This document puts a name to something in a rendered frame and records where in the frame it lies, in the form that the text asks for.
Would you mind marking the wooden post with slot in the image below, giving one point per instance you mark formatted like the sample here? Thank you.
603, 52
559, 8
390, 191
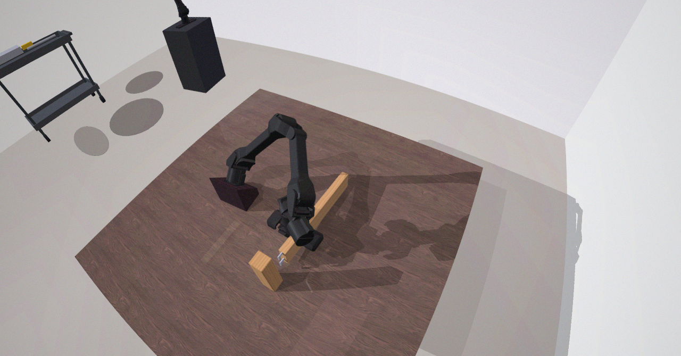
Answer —
266, 270

